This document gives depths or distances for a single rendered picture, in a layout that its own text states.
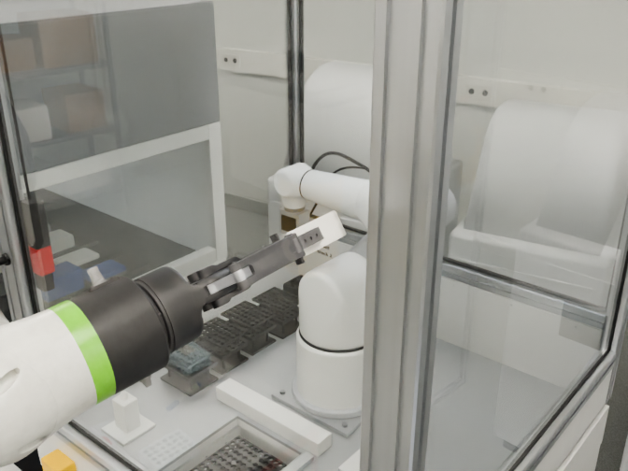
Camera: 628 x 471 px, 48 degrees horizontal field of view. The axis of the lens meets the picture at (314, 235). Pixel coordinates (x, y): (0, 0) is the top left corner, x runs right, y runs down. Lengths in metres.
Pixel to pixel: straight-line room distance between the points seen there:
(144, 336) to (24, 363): 0.10
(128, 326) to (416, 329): 0.34
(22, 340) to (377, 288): 0.41
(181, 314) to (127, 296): 0.05
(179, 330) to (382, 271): 0.27
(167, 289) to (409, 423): 0.38
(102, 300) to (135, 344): 0.05
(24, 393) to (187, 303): 0.15
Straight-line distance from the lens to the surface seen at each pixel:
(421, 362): 0.84
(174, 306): 0.63
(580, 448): 1.78
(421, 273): 0.78
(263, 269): 0.66
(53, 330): 0.60
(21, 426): 0.59
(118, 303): 0.62
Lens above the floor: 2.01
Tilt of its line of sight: 24 degrees down
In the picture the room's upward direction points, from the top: straight up
